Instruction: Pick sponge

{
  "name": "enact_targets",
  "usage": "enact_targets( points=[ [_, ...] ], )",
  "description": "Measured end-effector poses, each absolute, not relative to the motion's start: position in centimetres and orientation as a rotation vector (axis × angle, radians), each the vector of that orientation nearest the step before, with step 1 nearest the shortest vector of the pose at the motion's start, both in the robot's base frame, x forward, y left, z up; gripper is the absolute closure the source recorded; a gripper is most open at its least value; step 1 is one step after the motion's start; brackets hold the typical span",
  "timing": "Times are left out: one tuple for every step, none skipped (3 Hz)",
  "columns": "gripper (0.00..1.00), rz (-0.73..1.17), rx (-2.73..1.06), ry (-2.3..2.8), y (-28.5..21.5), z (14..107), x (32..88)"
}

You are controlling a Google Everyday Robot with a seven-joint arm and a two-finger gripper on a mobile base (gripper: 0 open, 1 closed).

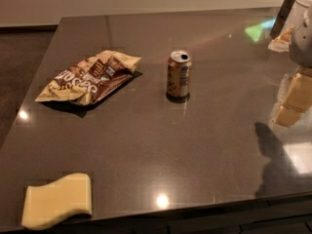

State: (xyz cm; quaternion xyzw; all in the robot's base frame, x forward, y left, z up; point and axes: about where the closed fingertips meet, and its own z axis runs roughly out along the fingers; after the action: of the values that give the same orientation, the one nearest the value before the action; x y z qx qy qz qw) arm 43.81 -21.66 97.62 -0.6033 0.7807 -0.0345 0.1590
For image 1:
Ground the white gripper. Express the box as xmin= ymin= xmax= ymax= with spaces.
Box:
xmin=275 ymin=7 xmax=312 ymax=127

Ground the yellow wavy sponge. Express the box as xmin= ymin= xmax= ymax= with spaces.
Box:
xmin=21 ymin=173 xmax=92 ymax=230

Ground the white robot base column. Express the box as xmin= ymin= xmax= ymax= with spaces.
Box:
xmin=288 ymin=0 xmax=312 ymax=26

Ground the dark box at table corner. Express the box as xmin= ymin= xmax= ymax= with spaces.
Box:
xmin=270 ymin=0 xmax=295 ymax=39

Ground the orange soda can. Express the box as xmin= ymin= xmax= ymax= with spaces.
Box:
xmin=167 ymin=50 xmax=192 ymax=98

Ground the crumpled brown chip bag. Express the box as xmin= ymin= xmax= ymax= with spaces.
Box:
xmin=36 ymin=51 xmax=140 ymax=106

